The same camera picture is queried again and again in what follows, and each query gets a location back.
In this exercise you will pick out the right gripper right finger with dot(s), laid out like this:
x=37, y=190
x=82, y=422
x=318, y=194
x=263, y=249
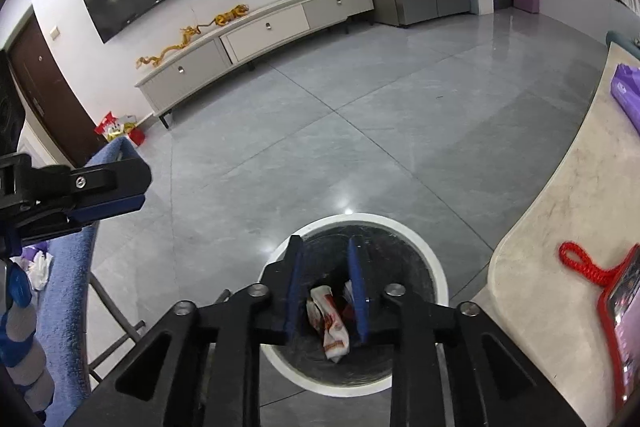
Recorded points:
x=451, y=366

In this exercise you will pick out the left blue white gloved hand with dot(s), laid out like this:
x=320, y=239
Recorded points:
x=21, y=353

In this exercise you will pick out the purple bag on table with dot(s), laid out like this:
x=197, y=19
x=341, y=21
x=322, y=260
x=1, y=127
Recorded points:
x=625, y=88

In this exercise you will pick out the golden dragon ornament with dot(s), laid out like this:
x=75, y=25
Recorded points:
x=189, y=33

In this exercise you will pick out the white tissue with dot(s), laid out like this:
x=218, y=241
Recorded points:
x=35, y=261

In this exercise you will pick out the white round trash bin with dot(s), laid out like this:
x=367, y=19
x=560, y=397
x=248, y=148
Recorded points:
x=399, y=255

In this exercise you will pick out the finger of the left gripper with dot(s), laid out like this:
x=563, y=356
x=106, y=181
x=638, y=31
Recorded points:
x=101, y=183
x=100, y=209

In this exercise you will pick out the red gift bag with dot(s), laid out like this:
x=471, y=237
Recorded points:
x=112, y=127

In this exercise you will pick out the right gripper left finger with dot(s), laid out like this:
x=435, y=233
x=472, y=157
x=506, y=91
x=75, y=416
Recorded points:
x=200, y=366

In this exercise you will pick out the dark brown door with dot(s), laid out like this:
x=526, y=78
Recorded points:
x=49, y=95

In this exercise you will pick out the red white wrapper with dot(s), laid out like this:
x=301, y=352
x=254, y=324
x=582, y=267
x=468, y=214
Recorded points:
x=330, y=318

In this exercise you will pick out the white tv cabinet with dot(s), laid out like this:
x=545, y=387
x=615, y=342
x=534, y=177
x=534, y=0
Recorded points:
x=222, y=50

